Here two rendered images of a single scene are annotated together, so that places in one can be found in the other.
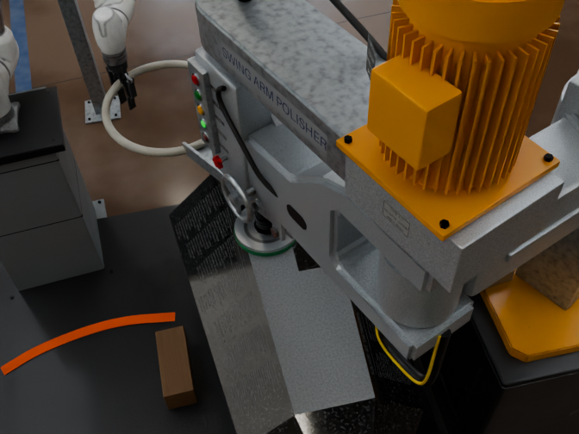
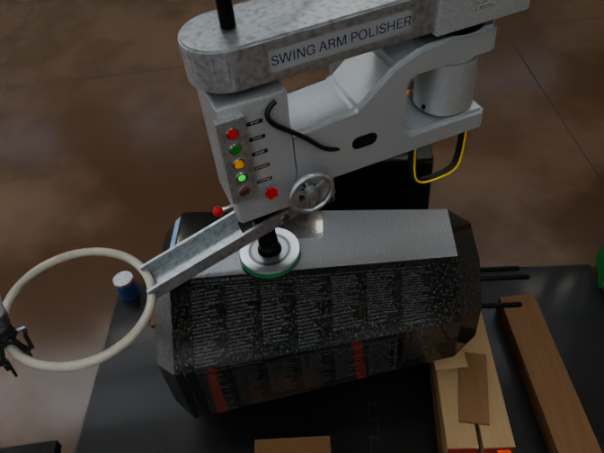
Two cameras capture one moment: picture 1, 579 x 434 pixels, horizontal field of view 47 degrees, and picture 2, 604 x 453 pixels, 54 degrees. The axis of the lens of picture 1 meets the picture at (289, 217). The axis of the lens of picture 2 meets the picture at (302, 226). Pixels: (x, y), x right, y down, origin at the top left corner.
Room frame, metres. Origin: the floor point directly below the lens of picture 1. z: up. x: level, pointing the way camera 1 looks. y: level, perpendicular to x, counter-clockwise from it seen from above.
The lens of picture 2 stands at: (0.91, 1.38, 2.40)
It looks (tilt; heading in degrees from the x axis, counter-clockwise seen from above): 46 degrees down; 285
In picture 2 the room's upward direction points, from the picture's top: 7 degrees counter-clockwise
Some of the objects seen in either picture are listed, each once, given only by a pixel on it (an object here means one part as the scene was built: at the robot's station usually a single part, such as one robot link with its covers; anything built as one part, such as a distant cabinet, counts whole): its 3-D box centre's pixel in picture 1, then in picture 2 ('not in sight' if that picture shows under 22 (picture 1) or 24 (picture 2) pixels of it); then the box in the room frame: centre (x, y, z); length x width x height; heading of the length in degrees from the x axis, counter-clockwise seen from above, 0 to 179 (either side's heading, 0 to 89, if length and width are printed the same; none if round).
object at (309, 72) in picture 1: (337, 102); (355, 19); (1.10, -0.11, 1.61); 0.96 x 0.25 x 0.17; 33
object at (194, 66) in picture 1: (206, 107); (236, 160); (1.39, 0.21, 1.37); 0.08 x 0.03 x 0.28; 33
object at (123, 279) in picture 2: not in sight; (126, 286); (2.32, -0.24, 0.08); 0.10 x 0.10 x 0.13
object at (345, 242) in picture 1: (340, 211); (371, 112); (1.06, -0.13, 1.30); 0.74 x 0.23 x 0.49; 33
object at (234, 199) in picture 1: (247, 193); (306, 186); (1.23, 0.11, 1.20); 0.15 x 0.10 x 0.15; 33
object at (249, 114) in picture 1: (272, 133); (275, 136); (1.33, 0.03, 1.32); 0.36 x 0.22 x 0.45; 33
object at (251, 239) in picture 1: (266, 226); (270, 250); (1.40, 0.08, 0.84); 0.21 x 0.21 x 0.01
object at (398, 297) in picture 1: (420, 269); (444, 75); (0.85, -0.28, 1.34); 0.19 x 0.19 x 0.20
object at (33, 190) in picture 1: (32, 194); not in sight; (2.00, 1.12, 0.40); 0.50 x 0.50 x 0.80; 15
